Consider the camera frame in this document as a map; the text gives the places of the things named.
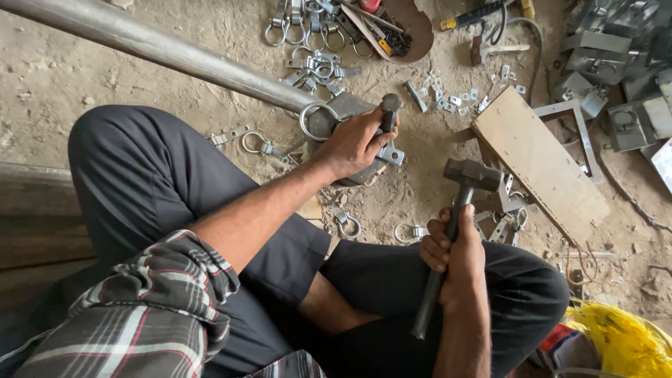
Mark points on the person's left hand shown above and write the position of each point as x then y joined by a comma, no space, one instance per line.
351,144

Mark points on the person's right hand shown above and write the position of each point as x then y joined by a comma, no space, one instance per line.
464,262

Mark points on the dark steel punch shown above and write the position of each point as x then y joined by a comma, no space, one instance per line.
390,107

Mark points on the dark steel hammer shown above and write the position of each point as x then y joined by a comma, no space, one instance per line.
472,176

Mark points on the grey iron anvil block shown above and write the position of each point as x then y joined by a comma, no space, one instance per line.
344,107

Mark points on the short grey steel chisel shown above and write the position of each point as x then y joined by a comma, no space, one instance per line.
414,95

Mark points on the scatter of small metal plates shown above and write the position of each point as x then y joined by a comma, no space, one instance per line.
454,99

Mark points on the wooden board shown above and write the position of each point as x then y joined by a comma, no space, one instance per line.
540,168

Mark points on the red and white packet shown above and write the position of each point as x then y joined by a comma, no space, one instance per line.
567,346

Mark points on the rusty metal pan with tools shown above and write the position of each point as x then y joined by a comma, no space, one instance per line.
414,26

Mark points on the yellow and black screwdriver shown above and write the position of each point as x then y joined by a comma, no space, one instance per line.
472,15

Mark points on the yellow plastic bag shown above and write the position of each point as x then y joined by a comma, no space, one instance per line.
624,341

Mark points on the person's dark trousers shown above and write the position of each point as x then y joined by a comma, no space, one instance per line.
157,173

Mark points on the long steel pipe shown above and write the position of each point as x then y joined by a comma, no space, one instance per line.
157,47

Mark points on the heap of sheet metal boxes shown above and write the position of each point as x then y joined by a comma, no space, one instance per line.
614,63

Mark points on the person's plaid shirt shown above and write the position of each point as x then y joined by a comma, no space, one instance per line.
141,315

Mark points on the dark wooden plank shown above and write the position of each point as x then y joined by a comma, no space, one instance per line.
36,220

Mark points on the grey metal angle frame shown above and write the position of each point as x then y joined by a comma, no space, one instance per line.
582,136

